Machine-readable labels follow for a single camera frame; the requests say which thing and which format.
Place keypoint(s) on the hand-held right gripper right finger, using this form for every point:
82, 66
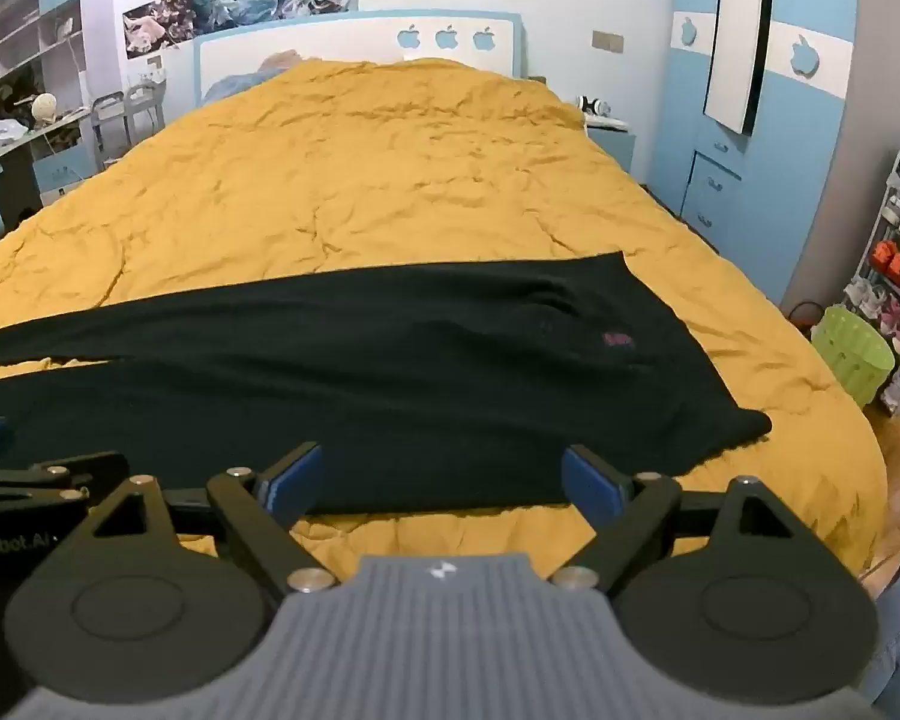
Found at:
589, 484

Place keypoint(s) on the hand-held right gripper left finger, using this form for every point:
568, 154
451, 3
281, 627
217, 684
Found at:
294, 484

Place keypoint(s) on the black pants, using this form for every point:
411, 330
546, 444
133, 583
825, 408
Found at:
382, 360

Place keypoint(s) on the dark desk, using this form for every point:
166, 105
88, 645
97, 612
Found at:
22, 157

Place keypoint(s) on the green plastic basket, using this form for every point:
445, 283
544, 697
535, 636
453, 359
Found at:
855, 356

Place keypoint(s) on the yellow quilted blanket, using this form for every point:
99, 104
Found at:
420, 187

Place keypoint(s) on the round white ornament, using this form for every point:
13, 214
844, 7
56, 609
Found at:
45, 106

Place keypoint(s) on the blue nightstand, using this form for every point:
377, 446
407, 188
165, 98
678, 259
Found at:
613, 144

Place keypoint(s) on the grey white chair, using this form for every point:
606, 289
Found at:
111, 109
144, 101

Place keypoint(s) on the blue and white wardrobe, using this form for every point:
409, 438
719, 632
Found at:
795, 180

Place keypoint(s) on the grey shoe rack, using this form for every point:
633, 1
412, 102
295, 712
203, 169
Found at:
874, 240

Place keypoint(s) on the white headphones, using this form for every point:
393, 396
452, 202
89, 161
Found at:
594, 106

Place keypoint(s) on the group of shoes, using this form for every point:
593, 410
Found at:
896, 262

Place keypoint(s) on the blue pillow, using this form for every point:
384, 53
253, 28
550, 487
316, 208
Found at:
232, 82

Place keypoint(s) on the white and blue headboard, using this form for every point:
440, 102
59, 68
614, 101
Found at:
345, 41

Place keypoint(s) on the white black-edged panel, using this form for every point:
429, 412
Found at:
731, 37

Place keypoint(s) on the wall switch plate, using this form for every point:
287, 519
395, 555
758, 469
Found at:
607, 40

